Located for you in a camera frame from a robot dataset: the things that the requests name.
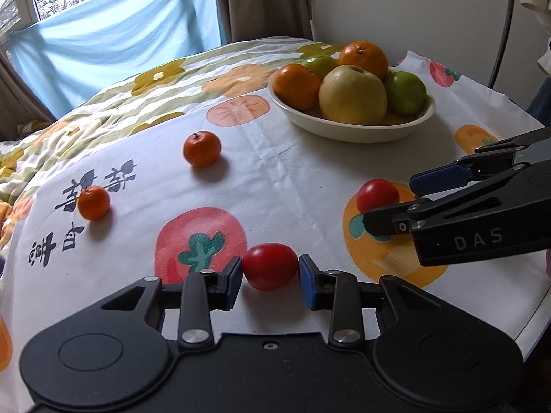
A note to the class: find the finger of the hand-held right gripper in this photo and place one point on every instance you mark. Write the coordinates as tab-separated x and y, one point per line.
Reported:
387	223
439	178

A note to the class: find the cream bowl with yellow inside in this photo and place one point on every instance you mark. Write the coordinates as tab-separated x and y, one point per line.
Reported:
357	133

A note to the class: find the white fruit printed cloth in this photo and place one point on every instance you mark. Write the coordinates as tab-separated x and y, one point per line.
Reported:
292	172

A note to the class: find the yellow apple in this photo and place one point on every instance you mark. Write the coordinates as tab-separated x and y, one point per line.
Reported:
353	97

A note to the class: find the red cherry tomato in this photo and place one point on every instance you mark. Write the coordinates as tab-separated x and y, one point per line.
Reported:
378	193
270	266

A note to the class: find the brown curtain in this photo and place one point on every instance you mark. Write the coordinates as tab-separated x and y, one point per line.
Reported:
17	94
258	4

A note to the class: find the small mandarin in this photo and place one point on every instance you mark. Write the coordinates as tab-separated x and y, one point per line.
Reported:
93	203
202	149

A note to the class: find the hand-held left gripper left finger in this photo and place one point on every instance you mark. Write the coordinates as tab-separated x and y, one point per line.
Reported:
234	282

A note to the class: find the green apple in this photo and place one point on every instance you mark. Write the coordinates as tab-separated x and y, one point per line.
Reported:
405	93
318	65

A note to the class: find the blue curtain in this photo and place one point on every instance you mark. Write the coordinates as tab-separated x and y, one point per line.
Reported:
107	43

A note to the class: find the dark clothing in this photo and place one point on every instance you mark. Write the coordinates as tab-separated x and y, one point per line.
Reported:
541	103

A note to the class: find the orange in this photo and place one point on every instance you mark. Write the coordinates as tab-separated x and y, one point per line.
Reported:
363	58
297	87

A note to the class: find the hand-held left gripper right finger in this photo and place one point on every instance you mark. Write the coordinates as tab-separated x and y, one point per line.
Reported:
306	282

